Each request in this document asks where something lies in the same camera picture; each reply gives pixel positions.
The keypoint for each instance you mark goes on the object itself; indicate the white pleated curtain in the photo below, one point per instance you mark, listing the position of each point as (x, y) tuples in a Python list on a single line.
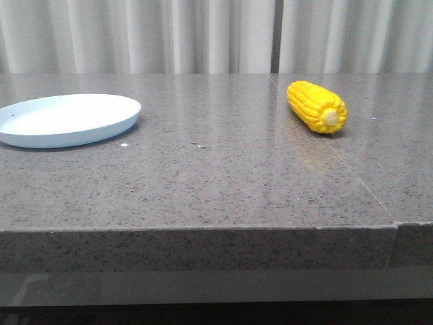
[(216, 37)]

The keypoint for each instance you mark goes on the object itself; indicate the light blue round plate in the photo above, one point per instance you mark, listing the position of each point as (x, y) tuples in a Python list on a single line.
[(67, 120)]

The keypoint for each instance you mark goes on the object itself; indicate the yellow corn cob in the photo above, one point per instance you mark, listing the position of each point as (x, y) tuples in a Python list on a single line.
[(322, 110)]

